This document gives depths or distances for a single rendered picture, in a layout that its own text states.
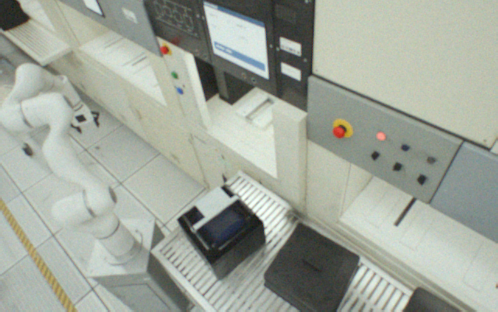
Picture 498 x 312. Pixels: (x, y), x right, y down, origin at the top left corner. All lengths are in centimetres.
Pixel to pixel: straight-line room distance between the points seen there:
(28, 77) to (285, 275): 119
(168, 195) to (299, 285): 163
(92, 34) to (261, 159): 190
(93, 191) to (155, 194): 146
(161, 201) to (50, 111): 159
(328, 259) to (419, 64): 87
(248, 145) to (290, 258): 64
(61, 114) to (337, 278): 118
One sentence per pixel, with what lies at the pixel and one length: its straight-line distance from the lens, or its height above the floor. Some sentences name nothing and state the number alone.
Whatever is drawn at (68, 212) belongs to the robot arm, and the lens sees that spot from 146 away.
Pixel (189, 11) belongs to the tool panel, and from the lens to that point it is 138.
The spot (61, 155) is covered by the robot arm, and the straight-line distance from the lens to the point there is 140.
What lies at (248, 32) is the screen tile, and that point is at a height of 163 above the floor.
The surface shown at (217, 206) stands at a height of 108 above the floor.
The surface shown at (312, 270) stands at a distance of 145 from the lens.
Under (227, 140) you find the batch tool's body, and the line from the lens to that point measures 184.
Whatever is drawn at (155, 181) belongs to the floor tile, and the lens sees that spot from 293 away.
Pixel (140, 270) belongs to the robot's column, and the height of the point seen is 76.
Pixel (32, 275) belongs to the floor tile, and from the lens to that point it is 296.
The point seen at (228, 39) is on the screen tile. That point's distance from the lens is 127.
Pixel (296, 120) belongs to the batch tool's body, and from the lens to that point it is 115.
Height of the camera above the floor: 221
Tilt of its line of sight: 49 degrees down
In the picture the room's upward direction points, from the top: 9 degrees counter-clockwise
